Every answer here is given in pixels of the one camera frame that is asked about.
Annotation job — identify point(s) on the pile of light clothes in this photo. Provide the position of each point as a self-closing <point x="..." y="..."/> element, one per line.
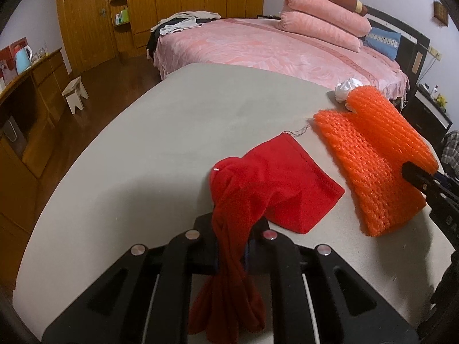
<point x="186" y="21"/>

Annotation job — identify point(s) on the green bottle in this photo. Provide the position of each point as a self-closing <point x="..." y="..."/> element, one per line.
<point x="123" y="16"/>

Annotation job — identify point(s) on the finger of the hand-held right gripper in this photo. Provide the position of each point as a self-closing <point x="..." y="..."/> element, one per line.
<point x="416" y="175"/>
<point x="446" y="181"/>

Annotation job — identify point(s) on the light blue kettle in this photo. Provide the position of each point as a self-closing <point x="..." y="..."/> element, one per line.
<point x="23" y="59"/>

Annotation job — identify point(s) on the white bottle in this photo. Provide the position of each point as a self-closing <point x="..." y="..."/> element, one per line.
<point x="436" y="90"/>

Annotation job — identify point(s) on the black garment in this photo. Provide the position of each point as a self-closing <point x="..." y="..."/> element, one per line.
<point x="152" y="44"/>

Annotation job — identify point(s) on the crumpled white tissue wad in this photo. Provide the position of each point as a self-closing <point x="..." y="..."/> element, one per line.
<point x="345" y="89"/>

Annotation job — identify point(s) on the dark nightstand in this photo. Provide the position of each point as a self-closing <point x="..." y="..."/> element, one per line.
<point x="428" y="118"/>

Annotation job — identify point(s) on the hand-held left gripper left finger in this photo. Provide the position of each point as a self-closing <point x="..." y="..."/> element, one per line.
<point x="201" y="254"/>

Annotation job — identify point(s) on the orange foam net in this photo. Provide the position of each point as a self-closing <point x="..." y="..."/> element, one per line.
<point x="365" y="150"/>

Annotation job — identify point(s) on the red cloth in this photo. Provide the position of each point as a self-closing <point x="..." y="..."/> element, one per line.
<point x="283" y="186"/>

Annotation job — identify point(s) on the wooden sideboard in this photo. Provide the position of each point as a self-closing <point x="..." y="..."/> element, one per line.
<point x="25" y="150"/>

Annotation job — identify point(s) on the red gift box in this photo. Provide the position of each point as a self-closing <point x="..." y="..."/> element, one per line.
<point x="7" y="62"/>

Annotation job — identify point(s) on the dark headboard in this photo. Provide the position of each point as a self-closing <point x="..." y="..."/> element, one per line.
<point x="412" y="46"/>

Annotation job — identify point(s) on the small white stool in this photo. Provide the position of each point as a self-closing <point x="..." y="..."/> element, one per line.
<point x="74" y="95"/>

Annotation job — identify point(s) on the grey paper bag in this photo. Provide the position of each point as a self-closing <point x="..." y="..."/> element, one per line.
<point x="14" y="138"/>

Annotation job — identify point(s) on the wooden wardrobe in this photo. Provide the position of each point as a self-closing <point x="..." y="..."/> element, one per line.
<point x="172" y="3"/>

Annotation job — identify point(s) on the wall outlet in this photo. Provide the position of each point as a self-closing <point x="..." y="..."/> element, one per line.
<point x="435" y="53"/>

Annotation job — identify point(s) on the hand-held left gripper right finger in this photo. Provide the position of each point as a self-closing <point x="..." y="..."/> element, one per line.
<point x="258" y="256"/>

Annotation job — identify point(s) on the blue pillow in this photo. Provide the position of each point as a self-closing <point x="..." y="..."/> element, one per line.
<point x="383" y="43"/>

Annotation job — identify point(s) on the yellow toy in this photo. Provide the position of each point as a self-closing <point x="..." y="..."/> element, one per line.
<point x="441" y="101"/>

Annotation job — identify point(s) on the brown wall decoration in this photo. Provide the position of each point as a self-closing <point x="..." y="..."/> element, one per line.
<point x="441" y="13"/>

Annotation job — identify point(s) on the bed with pink cover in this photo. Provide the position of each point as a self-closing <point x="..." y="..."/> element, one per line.
<point x="272" y="50"/>

